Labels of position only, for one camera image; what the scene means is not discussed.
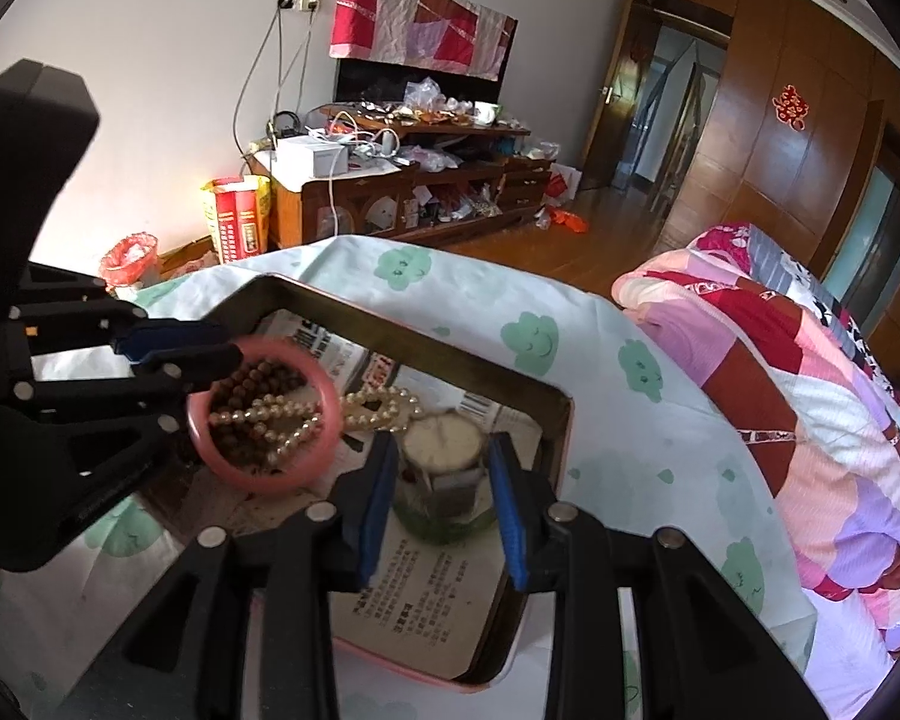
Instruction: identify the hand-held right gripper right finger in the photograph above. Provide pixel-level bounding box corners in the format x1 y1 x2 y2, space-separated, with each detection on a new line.
486 431 830 720

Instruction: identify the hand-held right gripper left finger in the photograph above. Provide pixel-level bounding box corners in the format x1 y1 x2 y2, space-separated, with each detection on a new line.
82 431 400 720

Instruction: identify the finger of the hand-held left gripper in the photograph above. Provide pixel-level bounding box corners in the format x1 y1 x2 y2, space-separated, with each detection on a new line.
0 343 245 428
11 292 227 372

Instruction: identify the brown wooden bead bracelet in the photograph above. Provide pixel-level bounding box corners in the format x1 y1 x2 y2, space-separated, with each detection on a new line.
208 360 308 477

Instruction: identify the silver wristwatch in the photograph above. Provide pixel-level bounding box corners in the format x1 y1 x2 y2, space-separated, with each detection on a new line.
403 411 492 522

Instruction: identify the pink bangle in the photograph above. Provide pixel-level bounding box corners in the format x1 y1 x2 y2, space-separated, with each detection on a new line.
186 337 344 496

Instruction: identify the pearl necklace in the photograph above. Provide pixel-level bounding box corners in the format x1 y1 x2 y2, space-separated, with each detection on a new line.
229 386 425 466

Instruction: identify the pink tin box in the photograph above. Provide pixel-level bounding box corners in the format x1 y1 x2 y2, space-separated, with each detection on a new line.
157 274 575 693

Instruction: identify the red bagged trash bin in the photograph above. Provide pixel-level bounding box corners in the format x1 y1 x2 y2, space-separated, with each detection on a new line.
99 234 158 287

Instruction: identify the newspaper lining sheet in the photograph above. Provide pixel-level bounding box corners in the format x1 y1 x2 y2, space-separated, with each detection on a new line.
255 307 545 680

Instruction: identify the yellow red sack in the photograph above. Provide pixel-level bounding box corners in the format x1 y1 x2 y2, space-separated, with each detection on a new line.
201 175 272 265

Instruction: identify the white box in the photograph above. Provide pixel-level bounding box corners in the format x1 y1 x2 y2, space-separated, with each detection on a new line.
274 136 350 182

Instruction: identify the orange plastic bag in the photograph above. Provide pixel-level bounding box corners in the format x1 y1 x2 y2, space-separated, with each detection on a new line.
536 208 590 233

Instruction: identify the wooden television cabinet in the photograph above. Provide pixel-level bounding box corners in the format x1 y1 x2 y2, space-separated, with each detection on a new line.
249 120 552 250

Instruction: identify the black television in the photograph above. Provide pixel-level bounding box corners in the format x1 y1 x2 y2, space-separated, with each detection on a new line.
334 15 518 110

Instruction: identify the pink patchwork quilt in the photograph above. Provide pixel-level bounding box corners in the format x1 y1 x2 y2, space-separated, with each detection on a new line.
611 221 900 653

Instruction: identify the red white paper bag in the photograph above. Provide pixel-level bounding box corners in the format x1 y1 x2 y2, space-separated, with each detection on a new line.
544 163 582 203

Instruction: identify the clear plastic bag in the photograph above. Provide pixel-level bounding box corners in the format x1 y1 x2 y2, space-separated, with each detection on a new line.
405 77 445 117

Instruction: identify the red patchwork cover cloth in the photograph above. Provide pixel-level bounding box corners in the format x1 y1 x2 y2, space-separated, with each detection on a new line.
328 0 517 82

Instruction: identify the wooden door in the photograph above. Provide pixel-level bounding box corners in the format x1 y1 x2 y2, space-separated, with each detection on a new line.
581 0 657 192

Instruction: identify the wooden wardrobe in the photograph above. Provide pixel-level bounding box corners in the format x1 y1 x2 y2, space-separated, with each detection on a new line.
581 0 900 383

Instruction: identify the grey power cable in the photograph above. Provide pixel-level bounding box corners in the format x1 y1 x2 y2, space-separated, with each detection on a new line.
274 11 316 136
232 11 282 158

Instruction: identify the red paper wall decal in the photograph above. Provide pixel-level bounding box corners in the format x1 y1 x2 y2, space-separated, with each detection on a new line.
772 85 809 132

